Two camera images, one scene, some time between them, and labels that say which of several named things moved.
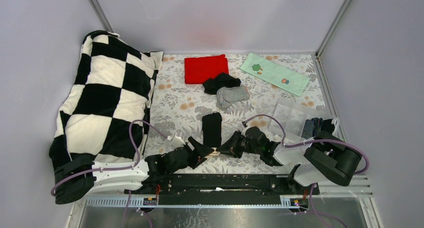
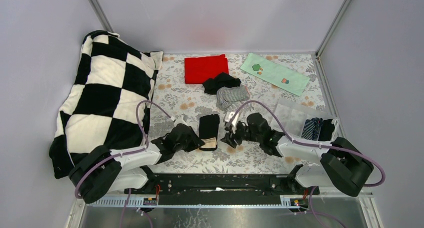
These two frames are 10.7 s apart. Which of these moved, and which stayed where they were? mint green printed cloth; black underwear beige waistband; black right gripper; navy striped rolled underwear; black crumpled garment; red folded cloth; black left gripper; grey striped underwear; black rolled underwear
Moved: black right gripper; black underwear beige waistband; black left gripper
Stayed: navy striped rolled underwear; grey striped underwear; mint green printed cloth; black crumpled garment; black rolled underwear; red folded cloth
